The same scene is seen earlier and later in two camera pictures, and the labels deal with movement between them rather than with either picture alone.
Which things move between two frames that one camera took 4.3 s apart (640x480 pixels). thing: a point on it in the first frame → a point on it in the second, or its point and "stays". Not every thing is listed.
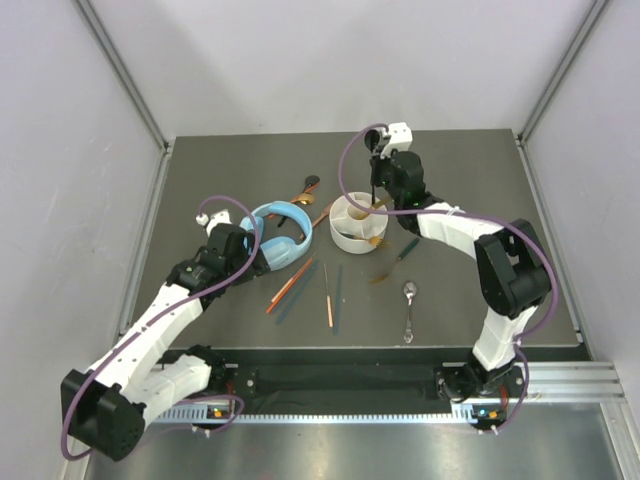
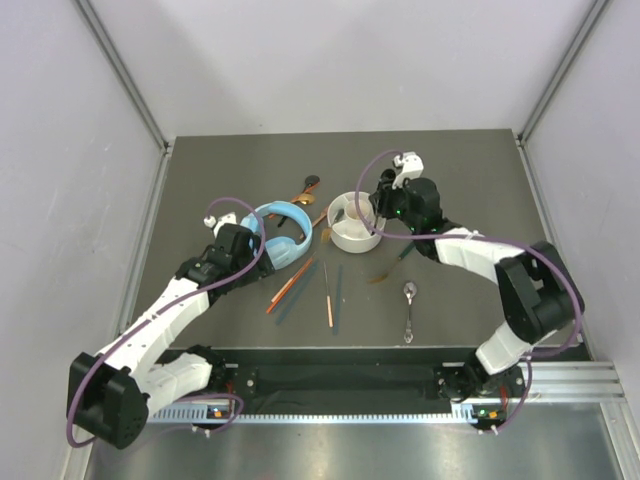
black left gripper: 259,267 stays
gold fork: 373,240 → 326,235
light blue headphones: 281,251 stays
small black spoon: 310,180 stays
